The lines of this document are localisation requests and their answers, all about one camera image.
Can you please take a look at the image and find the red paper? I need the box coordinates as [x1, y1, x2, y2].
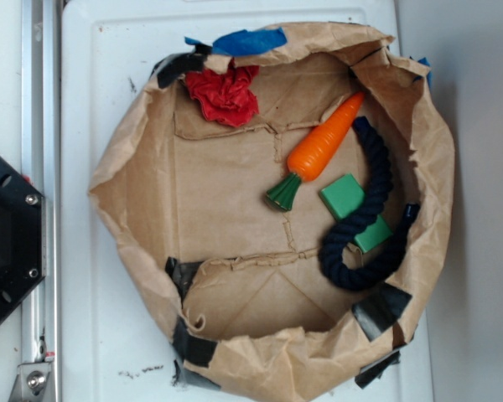
[184, 60, 260, 127]

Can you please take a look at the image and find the brown paper bag tray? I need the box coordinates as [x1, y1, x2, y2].
[89, 22, 455, 401]

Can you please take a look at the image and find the orange toy carrot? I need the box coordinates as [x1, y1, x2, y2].
[266, 92, 365, 211]

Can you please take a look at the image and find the green block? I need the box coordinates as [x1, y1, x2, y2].
[319, 173, 393, 254]

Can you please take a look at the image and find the black tape top left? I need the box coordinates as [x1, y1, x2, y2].
[151, 44, 212, 89]

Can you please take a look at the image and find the black tape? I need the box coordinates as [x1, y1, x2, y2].
[351, 283, 412, 342]
[151, 44, 212, 89]
[171, 317, 221, 390]

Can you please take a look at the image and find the blue tape piece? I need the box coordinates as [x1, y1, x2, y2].
[184, 26, 288, 56]

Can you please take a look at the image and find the black tape bottom left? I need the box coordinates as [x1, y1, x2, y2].
[171, 317, 221, 390]

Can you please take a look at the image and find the black tape right lower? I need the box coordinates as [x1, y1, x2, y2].
[351, 283, 412, 342]

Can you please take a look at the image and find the white plastic tray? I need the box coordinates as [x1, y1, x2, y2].
[60, 0, 435, 402]

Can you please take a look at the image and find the dark blue rope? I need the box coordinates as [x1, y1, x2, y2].
[318, 116, 421, 291]

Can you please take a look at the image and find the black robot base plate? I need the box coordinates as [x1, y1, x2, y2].
[0, 156, 44, 325]

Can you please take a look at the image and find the aluminium rail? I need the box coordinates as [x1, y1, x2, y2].
[21, 1, 64, 401]

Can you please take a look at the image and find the metal corner bracket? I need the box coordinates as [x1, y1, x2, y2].
[8, 362, 52, 402]

